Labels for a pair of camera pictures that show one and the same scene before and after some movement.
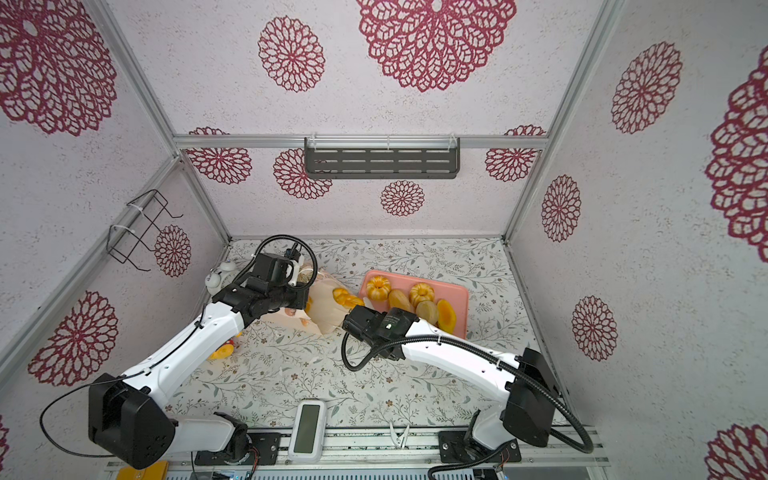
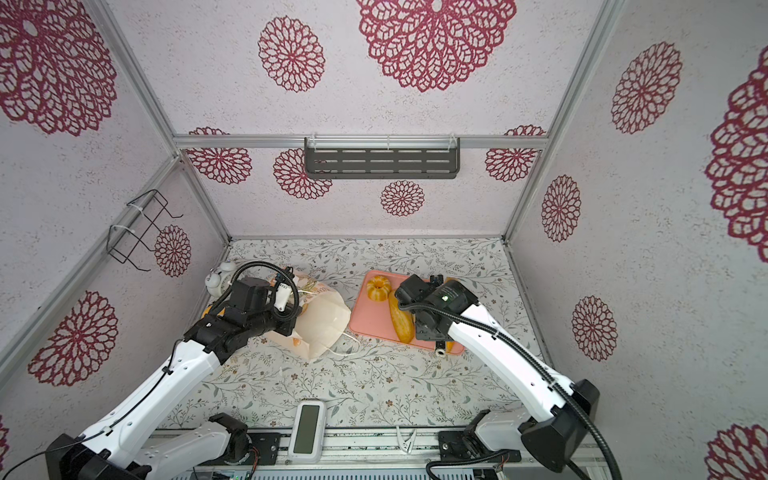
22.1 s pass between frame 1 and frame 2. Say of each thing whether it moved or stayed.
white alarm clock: stayed
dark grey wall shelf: stayed
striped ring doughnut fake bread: stayed
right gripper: moved
